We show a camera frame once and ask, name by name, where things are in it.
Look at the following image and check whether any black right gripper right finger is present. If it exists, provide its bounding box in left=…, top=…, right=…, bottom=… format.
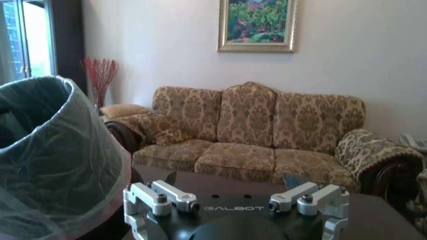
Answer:
left=268, top=172, right=351, bottom=240

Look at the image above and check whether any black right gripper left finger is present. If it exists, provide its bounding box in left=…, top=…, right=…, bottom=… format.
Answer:
left=121, top=170, right=201, bottom=240

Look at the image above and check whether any trash bin with clear liner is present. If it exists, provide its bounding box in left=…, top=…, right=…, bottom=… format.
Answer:
left=0, top=75, right=132, bottom=240

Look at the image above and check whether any small patterned throw pillow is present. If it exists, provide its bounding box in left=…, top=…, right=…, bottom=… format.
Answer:
left=152, top=128, right=189, bottom=147

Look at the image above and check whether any patterned beige three-seat sofa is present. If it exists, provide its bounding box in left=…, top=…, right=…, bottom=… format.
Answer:
left=104, top=81, right=425, bottom=195

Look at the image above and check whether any patterned armchair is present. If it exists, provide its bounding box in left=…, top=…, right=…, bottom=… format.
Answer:
left=408, top=167, right=427, bottom=226

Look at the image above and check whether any beige cushion beside sofa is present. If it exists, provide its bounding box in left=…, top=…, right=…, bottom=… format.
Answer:
left=99, top=103, right=151, bottom=119

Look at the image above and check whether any white telephone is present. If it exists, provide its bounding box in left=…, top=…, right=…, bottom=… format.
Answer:
left=399, top=133, right=427, bottom=151

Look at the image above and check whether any red branch decoration in vase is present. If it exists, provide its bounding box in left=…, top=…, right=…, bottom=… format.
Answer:
left=81, top=57, right=120, bottom=109

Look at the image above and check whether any dark curtain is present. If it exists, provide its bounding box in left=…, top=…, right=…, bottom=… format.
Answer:
left=49, top=0, right=88, bottom=95

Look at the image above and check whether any gold-framed floral painting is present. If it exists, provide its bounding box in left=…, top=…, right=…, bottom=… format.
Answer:
left=216, top=0, right=299, bottom=54

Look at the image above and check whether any glass window door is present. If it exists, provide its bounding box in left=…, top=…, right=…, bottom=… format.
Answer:
left=0, top=0, right=58, bottom=86

